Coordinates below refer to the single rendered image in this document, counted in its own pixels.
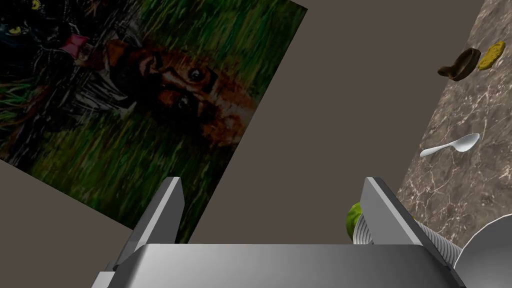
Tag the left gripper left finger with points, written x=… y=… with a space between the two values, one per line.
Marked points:
x=162 y=218

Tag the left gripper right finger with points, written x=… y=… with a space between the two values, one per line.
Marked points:
x=386 y=218

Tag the green apple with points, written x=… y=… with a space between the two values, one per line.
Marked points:
x=353 y=219

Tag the white ribbed bowl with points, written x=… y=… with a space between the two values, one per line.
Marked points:
x=440 y=240

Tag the white spoon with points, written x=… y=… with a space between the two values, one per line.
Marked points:
x=454 y=145

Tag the white plate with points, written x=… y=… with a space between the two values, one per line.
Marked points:
x=486 y=256

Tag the yellow bread slice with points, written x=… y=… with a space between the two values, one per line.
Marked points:
x=491 y=55

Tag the tiger painting on wall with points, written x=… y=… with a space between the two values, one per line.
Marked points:
x=132 y=108

